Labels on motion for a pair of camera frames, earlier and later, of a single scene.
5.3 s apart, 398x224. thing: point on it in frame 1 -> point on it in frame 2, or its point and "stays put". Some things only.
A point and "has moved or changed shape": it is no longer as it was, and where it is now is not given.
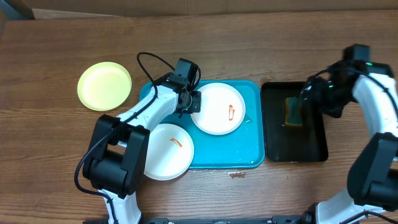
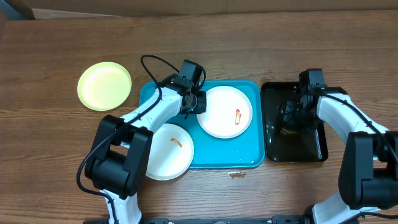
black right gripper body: (311, 94) -> (292, 112)
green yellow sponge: (292, 115) has moved or changed shape
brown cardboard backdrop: (129, 8) stays put
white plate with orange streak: (170, 152) stays put
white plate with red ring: (222, 109) has moved or changed shape
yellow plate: (104, 86) stays put
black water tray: (307, 143) stays put
